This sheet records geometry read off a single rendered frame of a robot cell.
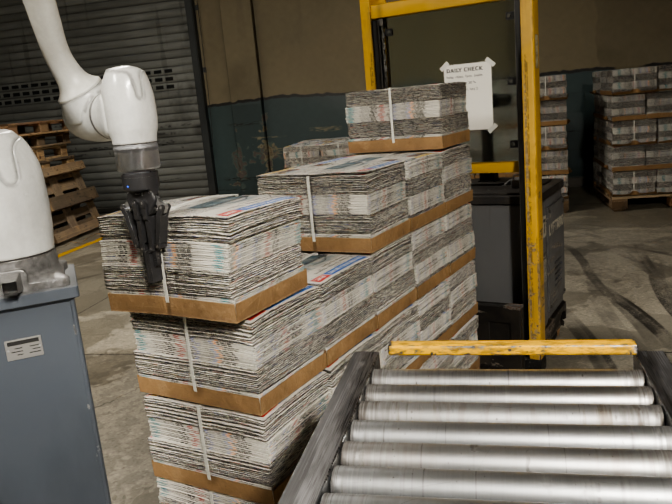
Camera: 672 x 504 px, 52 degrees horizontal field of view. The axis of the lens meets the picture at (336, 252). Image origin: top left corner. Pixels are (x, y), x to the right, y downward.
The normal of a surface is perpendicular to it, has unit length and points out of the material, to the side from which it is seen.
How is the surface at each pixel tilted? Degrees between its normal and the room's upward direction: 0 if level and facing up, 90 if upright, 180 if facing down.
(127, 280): 90
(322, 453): 0
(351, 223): 90
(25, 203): 88
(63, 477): 90
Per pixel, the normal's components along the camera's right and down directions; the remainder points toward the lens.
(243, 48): -0.22, 0.23
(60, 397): 0.38, 0.17
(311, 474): -0.09, -0.97
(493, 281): -0.50, 0.24
